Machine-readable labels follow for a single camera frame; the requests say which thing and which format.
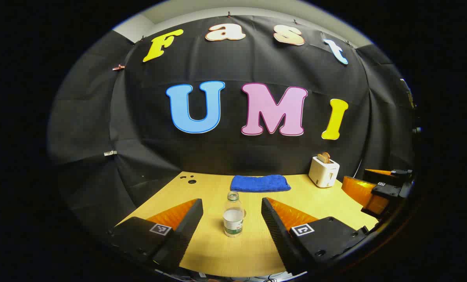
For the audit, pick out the clear plastic water bottle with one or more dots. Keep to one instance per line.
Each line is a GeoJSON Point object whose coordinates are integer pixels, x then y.
{"type": "Point", "coordinates": [233, 219]}

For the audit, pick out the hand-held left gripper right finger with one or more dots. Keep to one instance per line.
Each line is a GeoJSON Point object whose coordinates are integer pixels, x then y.
{"type": "Point", "coordinates": [274, 225]}

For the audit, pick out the blue folded towel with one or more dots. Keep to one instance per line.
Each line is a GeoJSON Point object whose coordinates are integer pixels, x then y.
{"type": "Point", "coordinates": [260, 183]}

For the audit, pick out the white toaster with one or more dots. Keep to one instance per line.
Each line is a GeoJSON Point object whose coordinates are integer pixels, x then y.
{"type": "Point", "coordinates": [322, 174]}

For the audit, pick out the black backdrop cloth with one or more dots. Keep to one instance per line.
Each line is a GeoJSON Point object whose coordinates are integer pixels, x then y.
{"type": "Point", "coordinates": [256, 152]}

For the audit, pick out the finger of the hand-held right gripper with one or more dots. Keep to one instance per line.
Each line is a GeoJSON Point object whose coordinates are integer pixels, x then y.
{"type": "Point", "coordinates": [360, 192]}
{"type": "Point", "coordinates": [399, 175]}

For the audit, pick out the brown toast slice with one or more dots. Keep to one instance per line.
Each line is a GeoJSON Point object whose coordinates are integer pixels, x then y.
{"type": "Point", "coordinates": [327, 156]}
{"type": "Point", "coordinates": [321, 158]}

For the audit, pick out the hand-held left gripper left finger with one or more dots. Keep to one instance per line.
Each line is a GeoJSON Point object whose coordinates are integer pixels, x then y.
{"type": "Point", "coordinates": [186, 227]}

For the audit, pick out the red clip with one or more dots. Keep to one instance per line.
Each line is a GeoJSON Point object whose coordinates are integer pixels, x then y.
{"type": "Point", "coordinates": [118, 67]}

